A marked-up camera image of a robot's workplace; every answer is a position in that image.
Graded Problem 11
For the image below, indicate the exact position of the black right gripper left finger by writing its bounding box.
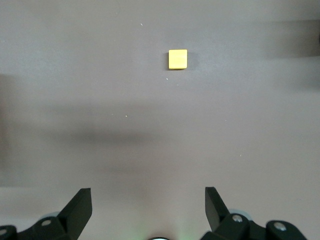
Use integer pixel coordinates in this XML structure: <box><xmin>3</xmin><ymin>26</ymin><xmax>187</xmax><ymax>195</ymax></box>
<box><xmin>0</xmin><ymin>187</ymin><xmax>94</xmax><ymax>240</ymax></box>

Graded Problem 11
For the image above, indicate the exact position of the yellow wooden block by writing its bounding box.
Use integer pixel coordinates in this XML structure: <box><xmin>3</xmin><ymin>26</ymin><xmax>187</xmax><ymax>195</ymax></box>
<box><xmin>166</xmin><ymin>48</ymin><xmax>189</xmax><ymax>71</ymax></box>

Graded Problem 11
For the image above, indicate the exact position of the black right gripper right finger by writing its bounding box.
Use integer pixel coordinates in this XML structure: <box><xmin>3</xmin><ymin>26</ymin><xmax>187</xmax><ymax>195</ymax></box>
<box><xmin>200</xmin><ymin>186</ymin><xmax>307</xmax><ymax>240</ymax></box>

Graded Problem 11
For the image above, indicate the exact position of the brown table mat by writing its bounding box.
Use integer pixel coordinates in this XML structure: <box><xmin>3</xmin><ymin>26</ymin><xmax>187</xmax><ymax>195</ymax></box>
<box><xmin>0</xmin><ymin>0</ymin><xmax>320</xmax><ymax>240</ymax></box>

